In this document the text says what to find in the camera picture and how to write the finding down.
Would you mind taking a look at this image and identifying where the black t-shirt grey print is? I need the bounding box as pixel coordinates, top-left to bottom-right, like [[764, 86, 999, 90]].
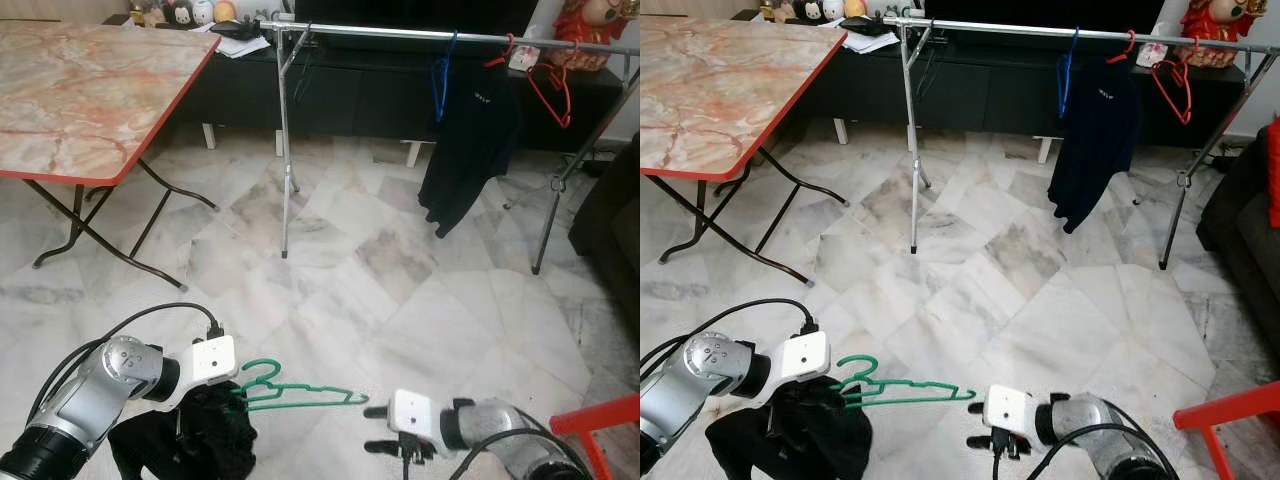
[[108, 380, 259, 480], [705, 380, 873, 480]]

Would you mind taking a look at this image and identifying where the dark grey sofa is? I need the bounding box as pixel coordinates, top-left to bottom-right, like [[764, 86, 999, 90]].
[[568, 140, 641, 331], [1197, 125, 1280, 301]]

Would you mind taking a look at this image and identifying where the green plastic hanger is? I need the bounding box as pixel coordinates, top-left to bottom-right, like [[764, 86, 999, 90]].
[[228, 358, 369, 413], [830, 355, 976, 411]]

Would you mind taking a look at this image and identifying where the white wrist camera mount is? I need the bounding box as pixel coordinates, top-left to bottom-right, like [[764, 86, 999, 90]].
[[390, 390, 446, 441], [985, 385, 1041, 436], [190, 335, 239, 386], [778, 330, 831, 383]]

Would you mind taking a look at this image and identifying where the black TV console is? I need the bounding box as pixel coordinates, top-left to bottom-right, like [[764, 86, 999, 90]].
[[100, 15, 626, 166], [735, 10, 1251, 166]]

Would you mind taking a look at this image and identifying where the red cushion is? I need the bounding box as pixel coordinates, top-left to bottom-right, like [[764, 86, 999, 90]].
[[1268, 118, 1280, 229]]

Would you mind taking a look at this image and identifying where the blue plastic hanger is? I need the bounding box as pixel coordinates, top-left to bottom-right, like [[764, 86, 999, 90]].
[[430, 32, 459, 123], [1057, 28, 1083, 119]]

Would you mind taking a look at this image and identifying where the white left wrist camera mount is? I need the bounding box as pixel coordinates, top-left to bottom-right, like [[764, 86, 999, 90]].
[[190, 335, 239, 386], [778, 330, 831, 383]]

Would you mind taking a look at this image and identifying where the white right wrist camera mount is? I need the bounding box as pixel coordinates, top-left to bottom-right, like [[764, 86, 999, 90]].
[[985, 385, 1041, 436], [390, 390, 446, 441]]

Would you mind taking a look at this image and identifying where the light wooden cabinet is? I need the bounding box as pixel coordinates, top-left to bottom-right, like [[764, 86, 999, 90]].
[[0, 0, 131, 26], [640, 0, 761, 23]]

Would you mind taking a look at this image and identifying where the navy t-shirt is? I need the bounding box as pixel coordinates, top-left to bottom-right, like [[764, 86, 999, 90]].
[[1047, 55, 1143, 234], [418, 58, 521, 239]]

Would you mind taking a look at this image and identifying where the red gold figurine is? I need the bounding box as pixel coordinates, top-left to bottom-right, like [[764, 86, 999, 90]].
[[552, 0, 641, 71], [1180, 0, 1263, 69]]

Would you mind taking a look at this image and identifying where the silver clothes rack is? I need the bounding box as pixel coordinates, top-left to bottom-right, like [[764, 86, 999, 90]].
[[258, 18, 641, 276], [882, 15, 1280, 271]]

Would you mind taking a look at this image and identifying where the black television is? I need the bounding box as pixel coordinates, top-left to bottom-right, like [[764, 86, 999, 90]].
[[925, 0, 1166, 33], [293, 0, 541, 36]]

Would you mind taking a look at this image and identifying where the red plastic stool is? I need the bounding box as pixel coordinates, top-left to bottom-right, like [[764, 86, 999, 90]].
[[1172, 380, 1280, 480], [550, 393, 641, 480]]

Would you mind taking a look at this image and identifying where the white paper stack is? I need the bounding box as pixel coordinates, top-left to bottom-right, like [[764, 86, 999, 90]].
[[845, 30, 901, 53], [215, 35, 271, 59]]

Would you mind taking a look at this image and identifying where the marble folding table red edge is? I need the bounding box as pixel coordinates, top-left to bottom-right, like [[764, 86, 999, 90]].
[[640, 18, 849, 286], [0, 22, 221, 293]]

